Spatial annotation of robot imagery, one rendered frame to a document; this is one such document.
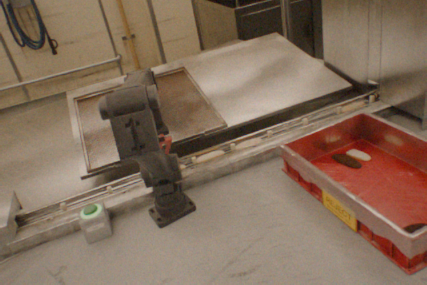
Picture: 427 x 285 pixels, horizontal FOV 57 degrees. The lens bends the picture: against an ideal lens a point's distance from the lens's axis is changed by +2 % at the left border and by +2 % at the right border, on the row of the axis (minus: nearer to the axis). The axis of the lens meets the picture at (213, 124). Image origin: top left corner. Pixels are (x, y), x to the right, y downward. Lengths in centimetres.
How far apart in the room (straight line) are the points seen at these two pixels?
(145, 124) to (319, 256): 51
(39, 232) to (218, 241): 50
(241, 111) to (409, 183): 61
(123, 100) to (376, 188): 73
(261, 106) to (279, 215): 53
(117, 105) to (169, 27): 396
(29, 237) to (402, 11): 126
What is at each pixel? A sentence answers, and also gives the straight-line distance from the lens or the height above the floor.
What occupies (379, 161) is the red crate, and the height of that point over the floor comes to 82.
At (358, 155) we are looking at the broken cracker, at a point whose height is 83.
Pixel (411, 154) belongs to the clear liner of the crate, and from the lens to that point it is 123.
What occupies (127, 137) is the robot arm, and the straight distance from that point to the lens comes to 73.
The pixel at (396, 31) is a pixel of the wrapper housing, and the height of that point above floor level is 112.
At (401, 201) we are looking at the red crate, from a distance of 112.
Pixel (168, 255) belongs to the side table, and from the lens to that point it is 103.
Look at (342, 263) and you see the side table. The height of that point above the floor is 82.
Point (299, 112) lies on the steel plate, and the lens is 156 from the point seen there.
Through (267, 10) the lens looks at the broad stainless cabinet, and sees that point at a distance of 309.
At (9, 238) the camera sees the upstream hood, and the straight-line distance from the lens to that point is 123.
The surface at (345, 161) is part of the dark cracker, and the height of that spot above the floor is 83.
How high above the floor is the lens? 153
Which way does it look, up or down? 27 degrees down
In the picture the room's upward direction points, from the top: 11 degrees counter-clockwise
